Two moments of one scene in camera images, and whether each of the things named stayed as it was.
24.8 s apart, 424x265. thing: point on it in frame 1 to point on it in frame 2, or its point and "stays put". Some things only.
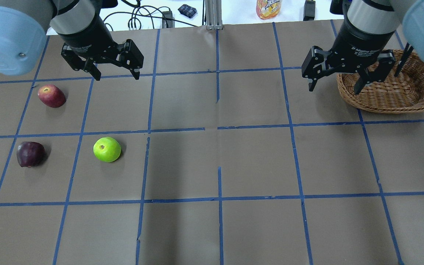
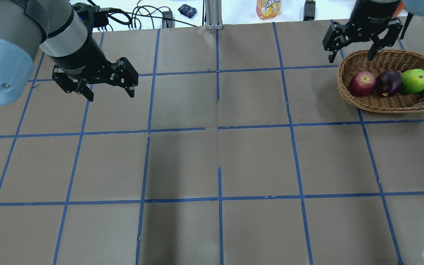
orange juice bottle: [268, 9] stays put
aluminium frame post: [213, 14] stays put
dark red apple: [29, 154] to [388, 83]
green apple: [107, 149] to [414, 80]
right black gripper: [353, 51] to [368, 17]
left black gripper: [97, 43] to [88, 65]
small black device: [187, 10] stays put
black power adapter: [309, 10] stays put
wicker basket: [419, 85] stays put
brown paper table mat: [219, 154] stays put
